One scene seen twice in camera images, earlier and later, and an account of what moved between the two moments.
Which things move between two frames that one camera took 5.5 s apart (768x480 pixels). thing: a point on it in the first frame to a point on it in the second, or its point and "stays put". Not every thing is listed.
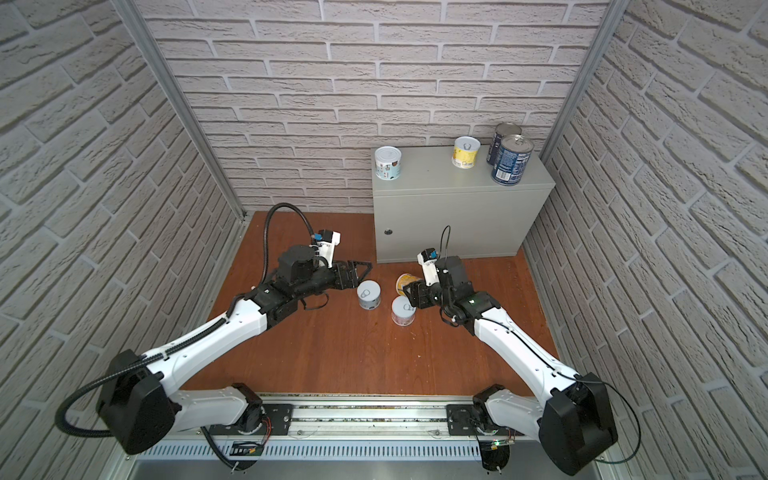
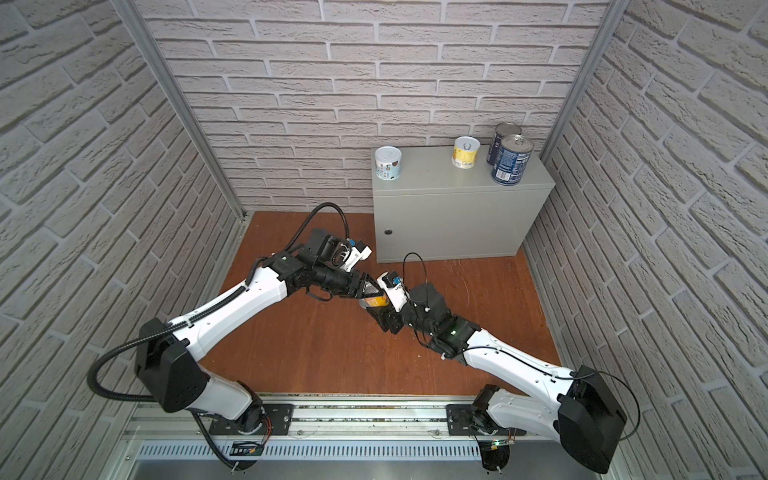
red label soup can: x=502 y=130 stays put
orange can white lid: x=405 y=279 to x=374 y=301
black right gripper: x=419 y=297 to x=388 y=317
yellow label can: x=465 y=152 stays put
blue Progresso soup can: x=511 y=160 stays put
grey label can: x=387 y=162 stays put
